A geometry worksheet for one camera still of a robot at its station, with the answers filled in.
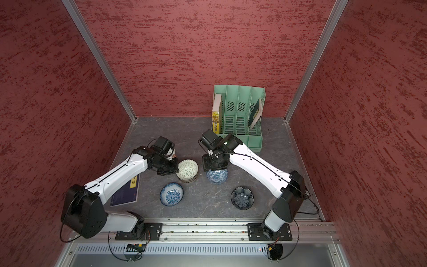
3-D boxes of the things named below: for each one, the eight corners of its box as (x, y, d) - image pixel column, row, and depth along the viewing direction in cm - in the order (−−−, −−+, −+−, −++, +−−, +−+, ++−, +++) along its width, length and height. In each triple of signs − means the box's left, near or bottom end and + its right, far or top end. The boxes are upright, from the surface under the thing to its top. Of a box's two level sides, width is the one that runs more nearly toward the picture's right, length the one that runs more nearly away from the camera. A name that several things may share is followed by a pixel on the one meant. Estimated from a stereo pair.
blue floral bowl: (159, 206, 83) (157, 204, 79) (164, 185, 90) (162, 182, 86) (181, 206, 83) (180, 204, 79) (184, 185, 90) (183, 182, 86)
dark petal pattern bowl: (231, 210, 82) (232, 207, 78) (230, 189, 88) (231, 186, 85) (253, 210, 82) (255, 207, 78) (250, 189, 89) (252, 186, 85)
